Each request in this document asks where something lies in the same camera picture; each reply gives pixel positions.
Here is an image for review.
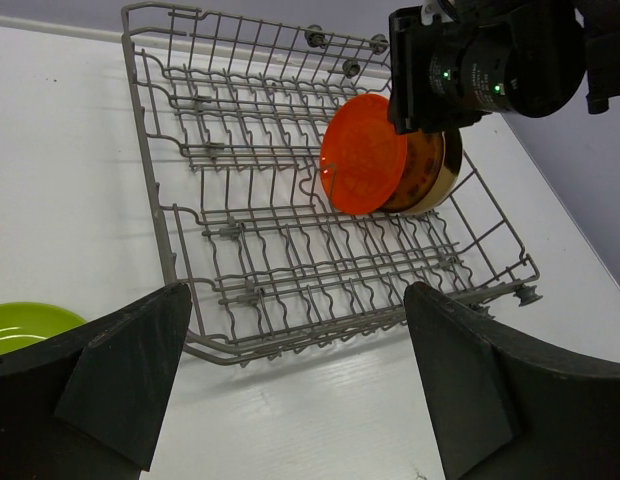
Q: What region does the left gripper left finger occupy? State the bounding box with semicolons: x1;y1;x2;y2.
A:
0;283;192;479

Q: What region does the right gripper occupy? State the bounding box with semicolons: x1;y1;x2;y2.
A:
388;1;586;134

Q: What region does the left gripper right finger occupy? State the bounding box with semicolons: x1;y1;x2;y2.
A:
404;282;620;479

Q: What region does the yellow patterned plate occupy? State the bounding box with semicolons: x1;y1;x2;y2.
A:
380;129;463;215

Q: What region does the lime green plate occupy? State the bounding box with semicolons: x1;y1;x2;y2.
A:
0;302;86;355

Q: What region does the orange plate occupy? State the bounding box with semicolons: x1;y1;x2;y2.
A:
319;93;407;215

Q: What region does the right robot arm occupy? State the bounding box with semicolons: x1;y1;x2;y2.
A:
388;1;620;134

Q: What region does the grey wire dish rack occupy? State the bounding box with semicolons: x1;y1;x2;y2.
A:
121;1;540;366

